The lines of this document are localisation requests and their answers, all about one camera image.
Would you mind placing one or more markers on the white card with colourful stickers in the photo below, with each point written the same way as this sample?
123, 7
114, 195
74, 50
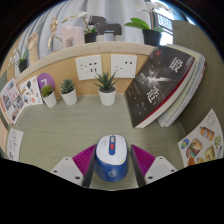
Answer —
203, 143

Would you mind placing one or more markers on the window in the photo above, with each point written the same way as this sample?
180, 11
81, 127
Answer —
165, 23

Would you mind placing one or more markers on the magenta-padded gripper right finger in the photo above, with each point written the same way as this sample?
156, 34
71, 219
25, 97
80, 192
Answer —
151, 166

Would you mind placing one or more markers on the white books behind black book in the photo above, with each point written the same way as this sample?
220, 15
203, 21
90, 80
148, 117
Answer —
191, 90

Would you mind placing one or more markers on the small succulent in white pot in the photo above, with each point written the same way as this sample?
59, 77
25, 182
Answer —
107, 96
69, 96
50, 99

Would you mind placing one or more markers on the black horse figurine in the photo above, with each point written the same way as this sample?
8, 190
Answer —
106, 28

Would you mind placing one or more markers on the white wall socket plate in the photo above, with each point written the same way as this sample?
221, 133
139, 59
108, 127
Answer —
88, 67
123, 66

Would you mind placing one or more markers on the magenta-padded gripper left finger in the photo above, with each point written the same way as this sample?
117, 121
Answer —
75, 166

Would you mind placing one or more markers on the red colourful magazine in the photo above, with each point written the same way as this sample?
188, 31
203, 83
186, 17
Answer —
13, 101

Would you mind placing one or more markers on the grey curtain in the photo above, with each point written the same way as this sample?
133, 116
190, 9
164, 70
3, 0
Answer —
110, 8

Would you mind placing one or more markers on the blue and white computer mouse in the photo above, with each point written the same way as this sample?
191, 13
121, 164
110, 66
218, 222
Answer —
111, 156

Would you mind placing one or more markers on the black book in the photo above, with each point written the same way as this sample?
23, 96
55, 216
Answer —
156, 86

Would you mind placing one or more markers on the pink horse figurine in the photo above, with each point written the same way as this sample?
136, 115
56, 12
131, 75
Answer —
71, 36

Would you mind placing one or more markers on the white mouse pad with drawing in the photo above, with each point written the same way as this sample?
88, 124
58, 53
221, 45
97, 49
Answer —
15, 145

